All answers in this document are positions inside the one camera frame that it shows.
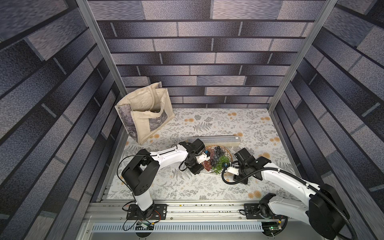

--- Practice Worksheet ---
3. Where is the cream plastic wrap dispenser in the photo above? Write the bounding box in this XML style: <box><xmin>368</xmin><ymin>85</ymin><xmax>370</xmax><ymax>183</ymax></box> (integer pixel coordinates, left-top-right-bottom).
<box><xmin>187</xmin><ymin>135</ymin><xmax>241</xmax><ymax>147</ymax></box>

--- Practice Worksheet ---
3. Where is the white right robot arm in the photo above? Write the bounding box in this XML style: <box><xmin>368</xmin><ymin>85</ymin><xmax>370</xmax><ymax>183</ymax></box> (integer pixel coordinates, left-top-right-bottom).
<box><xmin>225</xmin><ymin>148</ymin><xmax>357</xmax><ymax>240</ymax></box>

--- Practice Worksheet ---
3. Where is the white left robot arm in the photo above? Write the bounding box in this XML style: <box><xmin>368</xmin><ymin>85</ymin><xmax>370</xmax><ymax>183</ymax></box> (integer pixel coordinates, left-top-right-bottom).
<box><xmin>117</xmin><ymin>139</ymin><xmax>211</xmax><ymax>220</ymax></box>

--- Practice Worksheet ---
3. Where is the red grape bunch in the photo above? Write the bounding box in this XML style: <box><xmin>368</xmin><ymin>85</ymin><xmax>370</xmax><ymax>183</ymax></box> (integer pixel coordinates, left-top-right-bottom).
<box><xmin>203</xmin><ymin>150</ymin><xmax>215</xmax><ymax>172</ymax></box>

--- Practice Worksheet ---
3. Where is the black grape bunch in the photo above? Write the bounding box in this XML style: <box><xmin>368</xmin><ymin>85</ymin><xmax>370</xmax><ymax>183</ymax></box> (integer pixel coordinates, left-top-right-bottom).
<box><xmin>210</xmin><ymin>146</ymin><xmax>227</xmax><ymax>161</ymax></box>

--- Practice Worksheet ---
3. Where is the green grape bunch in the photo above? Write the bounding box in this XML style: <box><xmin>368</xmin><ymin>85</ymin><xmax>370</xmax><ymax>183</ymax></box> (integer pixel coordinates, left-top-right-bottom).
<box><xmin>211</xmin><ymin>156</ymin><xmax>232</xmax><ymax>175</ymax></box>

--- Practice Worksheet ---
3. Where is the cream canvas tote bag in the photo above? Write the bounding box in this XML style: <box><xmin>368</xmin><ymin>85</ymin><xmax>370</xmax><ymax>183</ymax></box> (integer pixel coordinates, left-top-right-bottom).
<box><xmin>115</xmin><ymin>82</ymin><xmax>175</xmax><ymax>145</ymax></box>

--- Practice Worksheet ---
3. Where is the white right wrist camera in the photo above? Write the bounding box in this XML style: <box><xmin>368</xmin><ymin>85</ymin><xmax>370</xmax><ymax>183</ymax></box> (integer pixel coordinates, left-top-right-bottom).
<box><xmin>226</xmin><ymin>166</ymin><xmax>240</xmax><ymax>176</ymax></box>

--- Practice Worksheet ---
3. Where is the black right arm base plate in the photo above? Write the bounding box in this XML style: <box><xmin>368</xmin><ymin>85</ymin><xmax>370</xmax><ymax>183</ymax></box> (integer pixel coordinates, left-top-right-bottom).
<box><xmin>242</xmin><ymin>204</ymin><xmax>287</xmax><ymax>220</ymax></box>

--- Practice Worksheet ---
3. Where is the perforated white cable tray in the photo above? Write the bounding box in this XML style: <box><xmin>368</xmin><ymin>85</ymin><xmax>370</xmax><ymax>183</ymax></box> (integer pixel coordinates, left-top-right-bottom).
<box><xmin>90</xmin><ymin>222</ymin><xmax>264</xmax><ymax>233</ymax></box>

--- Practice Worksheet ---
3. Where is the black corrugated cable conduit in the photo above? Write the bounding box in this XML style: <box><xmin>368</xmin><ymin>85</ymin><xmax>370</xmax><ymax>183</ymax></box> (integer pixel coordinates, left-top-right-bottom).
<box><xmin>221</xmin><ymin>161</ymin><xmax>358</xmax><ymax>240</ymax></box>

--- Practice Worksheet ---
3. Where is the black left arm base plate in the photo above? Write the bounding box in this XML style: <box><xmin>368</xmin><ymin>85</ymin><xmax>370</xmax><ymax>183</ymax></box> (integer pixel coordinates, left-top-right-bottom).
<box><xmin>126</xmin><ymin>204</ymin><xmax>168</xmax><ymax>221</ymax></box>

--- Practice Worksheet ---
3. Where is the aluminium mounting rail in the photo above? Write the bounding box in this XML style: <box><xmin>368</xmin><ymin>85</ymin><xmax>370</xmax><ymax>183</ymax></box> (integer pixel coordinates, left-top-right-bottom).
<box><xmin>83</xmin><ymin>197</ymin><xmax>309</xmax><ymax>224</ymax></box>

